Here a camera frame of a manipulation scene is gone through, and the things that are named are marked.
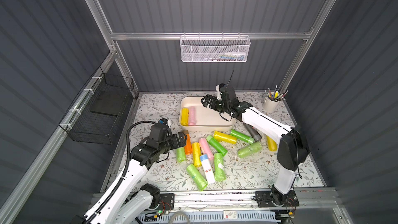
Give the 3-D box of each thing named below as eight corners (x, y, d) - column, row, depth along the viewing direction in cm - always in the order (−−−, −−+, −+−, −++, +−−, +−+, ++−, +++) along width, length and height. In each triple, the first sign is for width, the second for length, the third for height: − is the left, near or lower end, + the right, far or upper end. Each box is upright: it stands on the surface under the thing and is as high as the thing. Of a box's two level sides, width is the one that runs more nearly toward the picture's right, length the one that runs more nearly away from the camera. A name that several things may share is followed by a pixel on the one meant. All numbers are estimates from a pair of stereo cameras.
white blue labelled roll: (207, 184, 80) (207, 182, 76) (200, 159, 88) (200, 155, 84) (215, 182, 80) (215, 179, 76) (207, 157, 89) (207, 153, 85)
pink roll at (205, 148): (207, 162, 87) (207, 160, 85) (198, 141, 95) (198, 138, 93) (214, 159, 88) (214, 157, 86) (204, 138, 96) (204, 136, 94)
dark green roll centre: (222, 159, 89) (223, 156, 86) (204, 141, 96) (204, 139, 94) (227, 153, 91) (228, 151, 89) (209, 136, 98) (210, 134, 96)
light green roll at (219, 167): (214, 181, 81) (215, 178, 78) (213, 156, 90) (213, 152, 86) (225, 181, 81) (226, 178, 78) (222, 156, 90) (223, 152, 86)
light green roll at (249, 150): (240, 160, 89) (241, 157, 85) (235, 153, 91) (237, 149, 88) (261, 150, 92) (263, 147, 89) (256, 144, 95) (258, 140, 91)
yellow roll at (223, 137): (212, 140, 96) (212, 138, 93) (213, 133, 99) (214, 130, 96) (236, 144, 94) (237, 141, 91) (236, 136, 97) (237, 133, 95)
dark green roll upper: (228, 137, 98) (229, 134, 95) (230, 131, 101) (231, 128, 98) (252, 145, 94) (253, 142, 92) (253, 138, 97) (255, 135, 95)
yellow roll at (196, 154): (193, 168, 86) (193, 165, 82) (192, 145, 94) (191, 142, 91) (202, 167, 86) (202, 164, 83) (200, 145, 95) (200, 141, 91)
